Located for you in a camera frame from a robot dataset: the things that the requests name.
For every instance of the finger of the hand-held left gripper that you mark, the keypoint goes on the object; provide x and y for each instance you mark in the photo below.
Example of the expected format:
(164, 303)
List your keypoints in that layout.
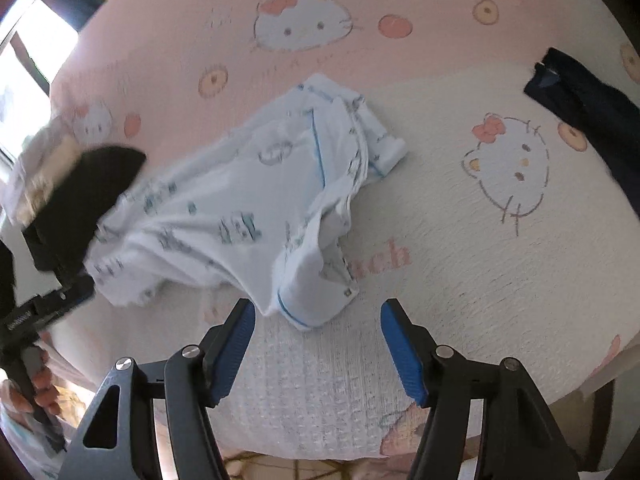
(75, 295)

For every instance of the dark navy garment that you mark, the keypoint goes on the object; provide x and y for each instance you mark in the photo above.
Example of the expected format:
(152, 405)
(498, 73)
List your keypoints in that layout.
(590, 100)

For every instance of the dark furniture leg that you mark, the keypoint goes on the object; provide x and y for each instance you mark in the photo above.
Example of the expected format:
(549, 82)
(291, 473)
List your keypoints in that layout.
(602, 410)

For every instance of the white printed pajama top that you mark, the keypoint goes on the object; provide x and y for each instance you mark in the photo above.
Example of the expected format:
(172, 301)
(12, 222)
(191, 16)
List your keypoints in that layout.
(240, 185)

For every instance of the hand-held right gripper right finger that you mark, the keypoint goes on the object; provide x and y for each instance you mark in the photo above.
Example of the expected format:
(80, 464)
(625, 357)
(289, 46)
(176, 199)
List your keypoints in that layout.
(400, 355)

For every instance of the beige cloth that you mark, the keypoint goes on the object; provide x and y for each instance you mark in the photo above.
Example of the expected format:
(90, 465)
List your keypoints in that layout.
(45, 160)

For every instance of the black cloth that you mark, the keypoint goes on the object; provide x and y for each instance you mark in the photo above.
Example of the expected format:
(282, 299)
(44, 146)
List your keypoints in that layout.
(95, 180)

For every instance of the bright window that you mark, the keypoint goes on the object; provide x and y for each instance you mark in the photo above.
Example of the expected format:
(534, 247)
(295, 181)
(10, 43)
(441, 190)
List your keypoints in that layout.
(20, 85)

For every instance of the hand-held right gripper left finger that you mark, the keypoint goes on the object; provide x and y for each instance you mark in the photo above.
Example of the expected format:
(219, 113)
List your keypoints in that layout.
(235, 350)

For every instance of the pink white printed blanket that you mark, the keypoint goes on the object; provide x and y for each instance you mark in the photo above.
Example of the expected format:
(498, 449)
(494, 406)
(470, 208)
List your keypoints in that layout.
(425, 260)

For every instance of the person's left hand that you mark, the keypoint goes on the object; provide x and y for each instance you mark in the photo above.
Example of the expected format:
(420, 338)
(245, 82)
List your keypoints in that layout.
(44, 380)

